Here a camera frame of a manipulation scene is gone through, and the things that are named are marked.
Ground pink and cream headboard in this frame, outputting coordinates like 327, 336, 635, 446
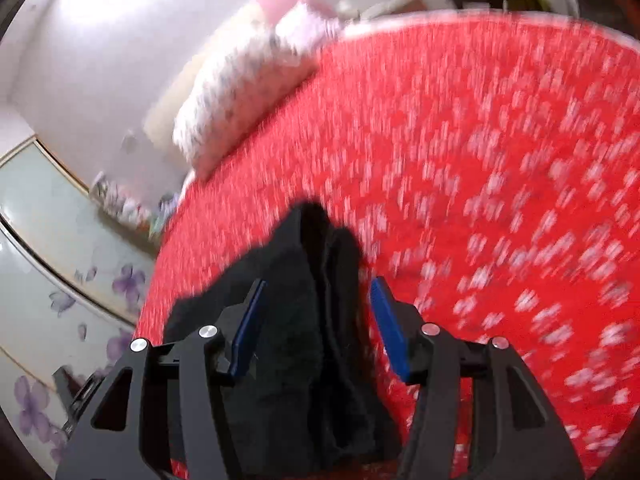
142, 0, 311, 136

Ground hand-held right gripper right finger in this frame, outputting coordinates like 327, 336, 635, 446
370, 276, 586, 480

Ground black pants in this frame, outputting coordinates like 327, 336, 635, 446
162, 201, 403, 480

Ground pale pink pillow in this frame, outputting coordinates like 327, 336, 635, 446
275, 0, 346, 56

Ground red floral bedspread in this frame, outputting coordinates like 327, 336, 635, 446
132, 7, 640, 480

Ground floral patterned pillow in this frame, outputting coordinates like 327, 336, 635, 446
172, 27, 318, 181

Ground floral sliding door wardrobe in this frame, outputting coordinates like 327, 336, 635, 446
0, 135, 161, 476

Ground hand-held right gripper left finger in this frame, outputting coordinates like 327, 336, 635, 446
55, 279, 268, 480

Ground wooden nightstand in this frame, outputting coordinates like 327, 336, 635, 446
340, 0, 426, 21

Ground row of plush toys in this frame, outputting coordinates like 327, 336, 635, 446
90, 170, 176, 241

